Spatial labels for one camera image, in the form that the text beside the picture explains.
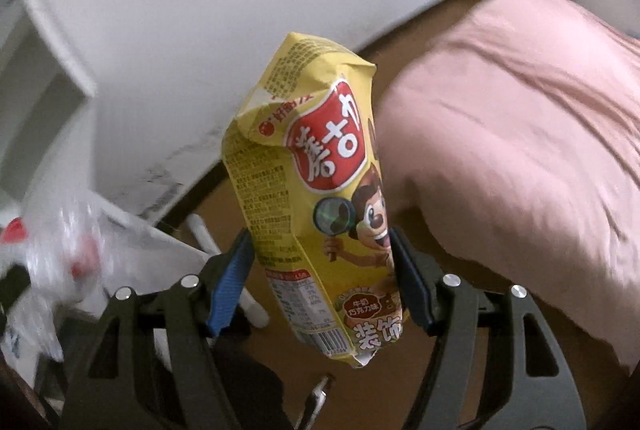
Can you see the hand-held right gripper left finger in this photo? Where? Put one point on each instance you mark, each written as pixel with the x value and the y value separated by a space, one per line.
pixel 231 282

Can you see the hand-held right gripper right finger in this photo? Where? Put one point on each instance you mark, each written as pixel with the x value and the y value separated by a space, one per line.
pixel 412 282

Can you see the yellow snack packet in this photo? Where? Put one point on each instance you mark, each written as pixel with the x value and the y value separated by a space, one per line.
pixel 310 210

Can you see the clear plastic bag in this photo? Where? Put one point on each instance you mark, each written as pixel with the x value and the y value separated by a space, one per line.
pixel 55 240

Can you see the white furniture leg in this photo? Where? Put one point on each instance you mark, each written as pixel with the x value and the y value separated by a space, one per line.
pixel 205 237

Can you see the dark cloth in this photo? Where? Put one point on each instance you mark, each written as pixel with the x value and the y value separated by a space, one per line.
pixel 260 390

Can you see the pink bedding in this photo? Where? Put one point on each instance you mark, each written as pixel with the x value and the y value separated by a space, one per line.
pixel 510 135

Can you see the white shelf unit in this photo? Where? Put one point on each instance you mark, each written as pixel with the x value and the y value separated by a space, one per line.
pixel 45 75

